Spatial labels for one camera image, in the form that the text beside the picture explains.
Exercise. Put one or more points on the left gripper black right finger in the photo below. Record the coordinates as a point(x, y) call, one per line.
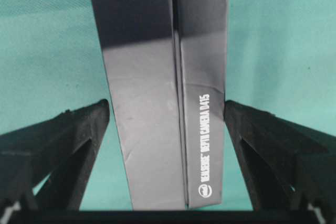
point(285, 165)

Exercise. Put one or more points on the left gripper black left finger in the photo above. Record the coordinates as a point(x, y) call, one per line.
point(46, 166)

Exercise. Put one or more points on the black camera box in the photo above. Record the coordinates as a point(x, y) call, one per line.
point(165, 65)

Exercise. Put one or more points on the green table cloth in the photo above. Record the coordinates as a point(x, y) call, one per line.
point(281, 59)

